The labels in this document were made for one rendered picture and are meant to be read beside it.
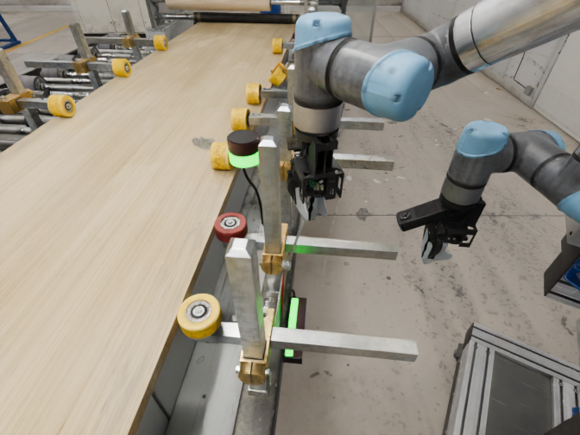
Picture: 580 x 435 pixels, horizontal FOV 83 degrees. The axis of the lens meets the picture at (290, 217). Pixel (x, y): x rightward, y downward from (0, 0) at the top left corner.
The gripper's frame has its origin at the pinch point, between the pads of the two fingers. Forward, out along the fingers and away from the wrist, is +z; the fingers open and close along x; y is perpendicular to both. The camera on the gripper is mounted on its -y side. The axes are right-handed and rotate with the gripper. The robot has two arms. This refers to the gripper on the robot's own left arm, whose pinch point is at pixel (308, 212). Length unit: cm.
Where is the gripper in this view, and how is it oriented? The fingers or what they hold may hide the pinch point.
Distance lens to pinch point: 67.5
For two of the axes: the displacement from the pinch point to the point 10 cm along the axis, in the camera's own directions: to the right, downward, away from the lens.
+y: 2.4, 6.4, -7.3
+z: 0.0, 7.5, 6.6
